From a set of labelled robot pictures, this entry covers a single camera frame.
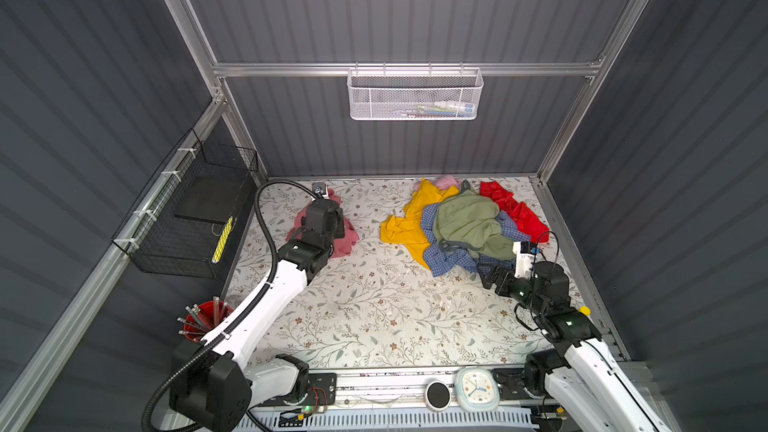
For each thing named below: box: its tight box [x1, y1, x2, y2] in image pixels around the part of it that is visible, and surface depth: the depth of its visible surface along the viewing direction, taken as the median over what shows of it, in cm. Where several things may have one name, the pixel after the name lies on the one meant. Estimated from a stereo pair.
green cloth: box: [432, 190, 516, 260], surface depth 95 cm
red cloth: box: [479, 181, 550, 244], surface depth 103 cm
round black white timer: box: [425, 380, 452, 412], surface depth 69 cm
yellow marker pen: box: [212, 216, 233, 264], surface depth 70 cm
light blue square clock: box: [454, 367, 500, 413], surface depth 72 cm
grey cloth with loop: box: [438, 239, 483, 252], surface depth 94 cm
